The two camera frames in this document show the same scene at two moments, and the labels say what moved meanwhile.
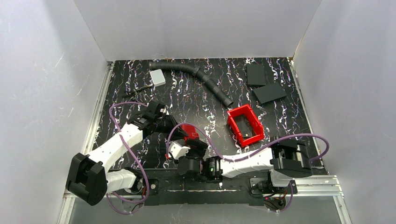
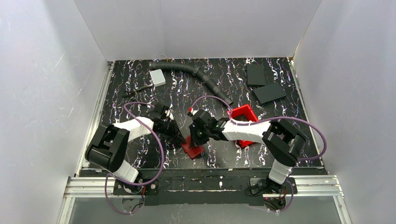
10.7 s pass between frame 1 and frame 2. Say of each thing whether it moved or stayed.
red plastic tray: stayed
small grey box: stayed
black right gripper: moved
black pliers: stayed
